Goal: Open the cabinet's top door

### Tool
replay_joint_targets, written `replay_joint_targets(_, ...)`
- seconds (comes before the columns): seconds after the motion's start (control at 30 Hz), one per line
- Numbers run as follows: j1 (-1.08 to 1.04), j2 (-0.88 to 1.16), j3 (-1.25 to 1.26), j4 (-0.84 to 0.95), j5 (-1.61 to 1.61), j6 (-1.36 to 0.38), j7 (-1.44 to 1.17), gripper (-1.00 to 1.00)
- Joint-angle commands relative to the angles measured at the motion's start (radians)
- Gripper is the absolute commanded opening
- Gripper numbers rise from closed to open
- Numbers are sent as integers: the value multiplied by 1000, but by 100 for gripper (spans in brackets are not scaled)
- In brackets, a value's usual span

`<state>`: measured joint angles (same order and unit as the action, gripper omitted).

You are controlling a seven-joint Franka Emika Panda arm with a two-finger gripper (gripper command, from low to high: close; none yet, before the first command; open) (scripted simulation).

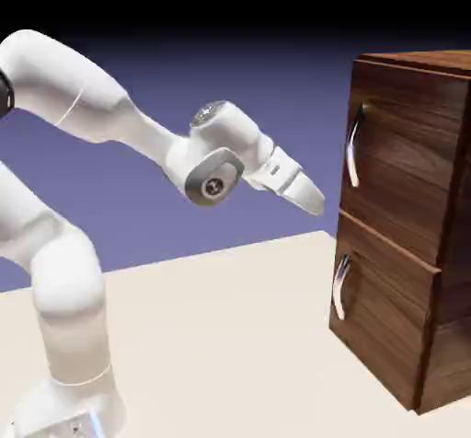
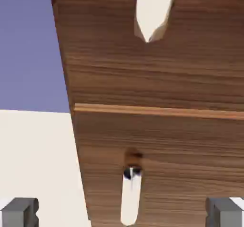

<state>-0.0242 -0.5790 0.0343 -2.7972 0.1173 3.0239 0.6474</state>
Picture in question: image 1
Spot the dark wood cabinet door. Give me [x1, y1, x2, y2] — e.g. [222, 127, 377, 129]
[340, 58, 471, 267]
[327, 210, 442, 412]

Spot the curved silver door handle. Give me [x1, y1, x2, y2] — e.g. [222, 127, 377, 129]
[331, 253, 351, 321]
[345, 103, 366, 189]

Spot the dark wood cabinet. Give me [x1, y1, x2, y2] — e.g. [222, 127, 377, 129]
[327, 50, 471, 416]

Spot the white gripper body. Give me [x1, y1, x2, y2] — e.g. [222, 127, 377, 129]
[281, 167, 327, 217]

